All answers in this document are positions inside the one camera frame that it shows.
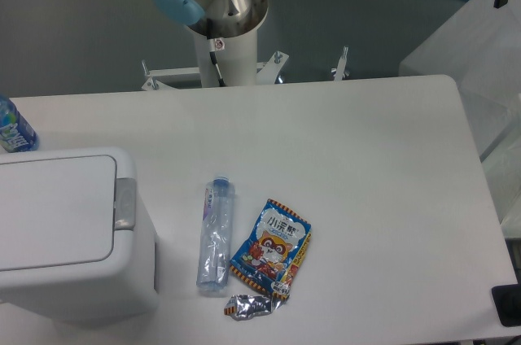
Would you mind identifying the blue labelled drink bottle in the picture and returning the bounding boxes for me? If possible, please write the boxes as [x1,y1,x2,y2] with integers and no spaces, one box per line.
[1,95,39,153]

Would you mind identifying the black device at table edge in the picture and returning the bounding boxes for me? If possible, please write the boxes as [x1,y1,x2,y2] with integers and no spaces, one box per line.
[492,284,520,327]

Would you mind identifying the clear crushed plastic bottle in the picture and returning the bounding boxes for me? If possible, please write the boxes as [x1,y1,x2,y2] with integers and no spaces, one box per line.
[196,175,235,297]

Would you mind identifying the white push-lid trash can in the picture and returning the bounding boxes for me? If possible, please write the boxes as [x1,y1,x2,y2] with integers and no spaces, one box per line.
[1,147,159,321]

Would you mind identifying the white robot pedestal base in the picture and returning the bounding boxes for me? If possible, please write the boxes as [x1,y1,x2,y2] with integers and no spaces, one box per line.
[140,25,351,92]

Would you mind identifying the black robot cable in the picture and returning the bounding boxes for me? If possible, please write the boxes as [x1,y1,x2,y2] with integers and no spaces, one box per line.
[205,19,226,88]

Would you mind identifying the blue raccoon snack bag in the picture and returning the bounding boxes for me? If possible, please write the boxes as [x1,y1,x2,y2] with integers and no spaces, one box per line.
[230,199,312,300]

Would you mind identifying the crumpled silver foil wrapper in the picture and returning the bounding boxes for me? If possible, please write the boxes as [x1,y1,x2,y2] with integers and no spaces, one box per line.
[223,294,288,321]

